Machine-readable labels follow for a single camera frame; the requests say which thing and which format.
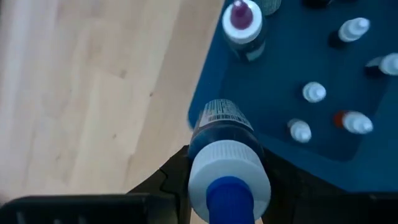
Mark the purple-tipped food colouring bottle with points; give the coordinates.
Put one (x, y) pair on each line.
(242, 25)

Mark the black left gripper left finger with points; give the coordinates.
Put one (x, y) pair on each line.
(174, 180)

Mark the blue-tipped food colouring bottle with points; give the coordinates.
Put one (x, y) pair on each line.
(230, 161)

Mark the blue plastic tray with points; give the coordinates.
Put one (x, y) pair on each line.
(295, 62)

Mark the small white-capped dropper bottle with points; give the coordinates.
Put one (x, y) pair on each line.
(385, 63)
(351, 29)
(300, 130)
(314, 91)

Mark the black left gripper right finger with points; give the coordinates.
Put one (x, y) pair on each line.
(295, 199)

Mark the small orange dropper bottle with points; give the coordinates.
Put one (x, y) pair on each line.
(354, 122)

